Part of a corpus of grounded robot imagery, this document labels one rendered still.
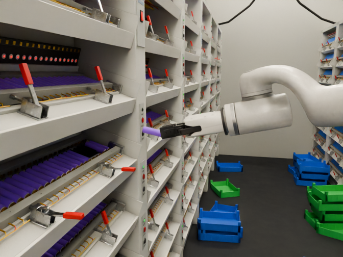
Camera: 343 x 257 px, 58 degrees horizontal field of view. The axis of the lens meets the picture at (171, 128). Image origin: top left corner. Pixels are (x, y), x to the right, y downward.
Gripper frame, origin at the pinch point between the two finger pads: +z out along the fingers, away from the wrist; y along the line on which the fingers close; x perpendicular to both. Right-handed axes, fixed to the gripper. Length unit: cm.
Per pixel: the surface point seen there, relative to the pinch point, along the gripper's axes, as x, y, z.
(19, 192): 1.5, 33.5, 21.8
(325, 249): 120, -132, -54
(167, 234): 61, -60, 29
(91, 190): 7.5, 19.9, 15.4
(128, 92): -12.8, -8.4, 12.2
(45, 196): 3.6, 31.7, 18.1
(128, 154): 6.2, -8.3, 16.9
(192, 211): 82, -131, 32
